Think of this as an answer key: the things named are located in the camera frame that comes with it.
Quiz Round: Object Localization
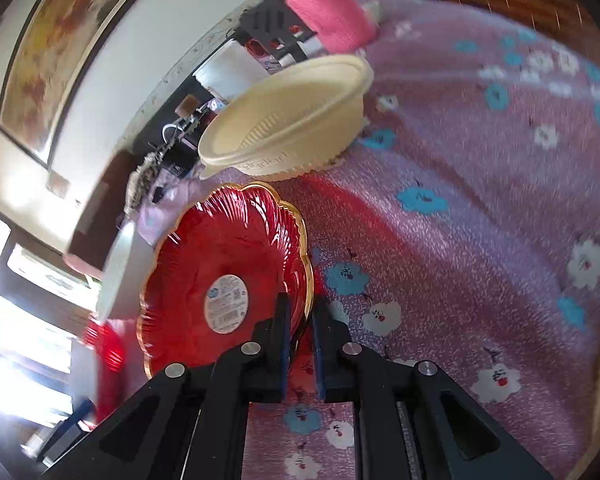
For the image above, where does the small wall plaque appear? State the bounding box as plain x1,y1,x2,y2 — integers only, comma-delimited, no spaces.
46,170,70,198

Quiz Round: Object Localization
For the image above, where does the purple floral tablecloth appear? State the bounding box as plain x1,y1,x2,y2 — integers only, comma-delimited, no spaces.
277,0,600,479

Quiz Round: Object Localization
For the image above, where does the pink sleeved thermos bottle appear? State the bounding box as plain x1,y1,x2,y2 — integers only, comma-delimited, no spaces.
286,0,377,54

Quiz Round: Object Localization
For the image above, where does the maroon armchair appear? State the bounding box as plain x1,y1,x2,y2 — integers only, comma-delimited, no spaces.
64,150,137,278

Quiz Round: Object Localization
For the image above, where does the black leather sofa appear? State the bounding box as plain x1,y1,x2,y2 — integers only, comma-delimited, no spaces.
128,26,249,162

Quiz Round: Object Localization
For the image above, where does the framed horse painting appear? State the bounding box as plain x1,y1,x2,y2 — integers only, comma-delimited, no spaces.
0,0,136,168

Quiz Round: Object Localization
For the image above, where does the dark jar with cork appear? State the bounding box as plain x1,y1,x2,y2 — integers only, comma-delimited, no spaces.
175,94,216,130

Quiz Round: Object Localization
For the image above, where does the red scalloped plate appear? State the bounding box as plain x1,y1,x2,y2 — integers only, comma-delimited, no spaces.
136,182,314,376
81,316,125,424

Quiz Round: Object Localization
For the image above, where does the black phone stand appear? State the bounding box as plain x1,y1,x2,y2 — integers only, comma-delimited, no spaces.
239,0,315,62

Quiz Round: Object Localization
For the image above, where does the white foam bowl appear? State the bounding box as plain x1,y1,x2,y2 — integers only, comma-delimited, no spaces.
95,221,154,322

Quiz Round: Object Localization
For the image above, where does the wooden glass door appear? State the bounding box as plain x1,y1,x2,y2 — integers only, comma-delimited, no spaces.
0,212,102,458

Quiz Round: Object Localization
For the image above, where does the large beige plastic bowl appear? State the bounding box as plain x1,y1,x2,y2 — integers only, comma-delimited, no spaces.
198,54,374,181

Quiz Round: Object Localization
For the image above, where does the black round jar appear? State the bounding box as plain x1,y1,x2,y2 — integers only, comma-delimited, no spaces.
157,119,197,162

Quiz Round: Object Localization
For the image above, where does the white plastic jar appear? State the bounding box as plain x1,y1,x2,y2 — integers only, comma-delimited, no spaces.
193,39,268,103

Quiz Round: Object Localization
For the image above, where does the leopard print cloth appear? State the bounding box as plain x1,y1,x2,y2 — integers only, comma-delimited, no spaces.
124,152,162,217

